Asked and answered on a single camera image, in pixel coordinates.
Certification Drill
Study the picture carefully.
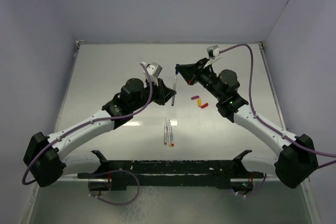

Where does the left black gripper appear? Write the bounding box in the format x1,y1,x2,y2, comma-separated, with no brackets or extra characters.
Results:
131,76,175,112

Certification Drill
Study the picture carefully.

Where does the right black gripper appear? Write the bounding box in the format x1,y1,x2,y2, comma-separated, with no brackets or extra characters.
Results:
176,58,224,100

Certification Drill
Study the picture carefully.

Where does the blue marker pen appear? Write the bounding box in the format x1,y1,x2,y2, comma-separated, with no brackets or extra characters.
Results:
171,73,177,106

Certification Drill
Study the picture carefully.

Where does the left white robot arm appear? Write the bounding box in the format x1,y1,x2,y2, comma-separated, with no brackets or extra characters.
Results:
23,78,176,187

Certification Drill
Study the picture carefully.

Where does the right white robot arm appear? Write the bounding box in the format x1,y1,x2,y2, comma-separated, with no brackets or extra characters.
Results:
175,58,318,189

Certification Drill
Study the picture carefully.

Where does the purple pen cap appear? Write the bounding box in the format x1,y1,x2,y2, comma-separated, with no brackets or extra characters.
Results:
191,95,200,100

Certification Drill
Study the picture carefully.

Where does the purple marker pen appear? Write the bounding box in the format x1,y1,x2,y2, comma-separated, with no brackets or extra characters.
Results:
164,118,167,145

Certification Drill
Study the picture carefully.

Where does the yellow marker pen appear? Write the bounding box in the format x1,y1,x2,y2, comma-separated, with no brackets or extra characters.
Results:
167,120,172,147

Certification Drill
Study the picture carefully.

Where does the red marker pen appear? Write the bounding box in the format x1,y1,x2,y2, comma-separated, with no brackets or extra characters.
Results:
168,120,174,147

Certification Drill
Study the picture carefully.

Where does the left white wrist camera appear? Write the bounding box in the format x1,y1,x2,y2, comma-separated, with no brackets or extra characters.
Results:
141,62,162,86

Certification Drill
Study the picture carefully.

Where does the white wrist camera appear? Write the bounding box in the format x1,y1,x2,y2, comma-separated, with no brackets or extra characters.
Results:
141,62,162,86
206,45,221,66

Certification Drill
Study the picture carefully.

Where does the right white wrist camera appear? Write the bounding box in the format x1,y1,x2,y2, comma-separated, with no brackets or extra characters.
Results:
206,45,221,66

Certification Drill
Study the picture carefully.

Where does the aluminium rail right side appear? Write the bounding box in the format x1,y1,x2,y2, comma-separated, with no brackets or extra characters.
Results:
252,42,286,131

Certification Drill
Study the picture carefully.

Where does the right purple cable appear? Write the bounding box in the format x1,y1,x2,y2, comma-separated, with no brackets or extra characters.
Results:
219,44,336,200

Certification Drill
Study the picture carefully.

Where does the purple cable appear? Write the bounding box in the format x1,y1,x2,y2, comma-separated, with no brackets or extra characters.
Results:
219,44,336,200
22,63,154,205

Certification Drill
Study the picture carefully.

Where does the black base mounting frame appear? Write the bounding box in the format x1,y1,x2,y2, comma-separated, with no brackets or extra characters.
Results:
77,159,264,194

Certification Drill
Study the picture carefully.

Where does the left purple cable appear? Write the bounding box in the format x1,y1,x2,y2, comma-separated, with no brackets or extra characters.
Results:
22,63,154,205

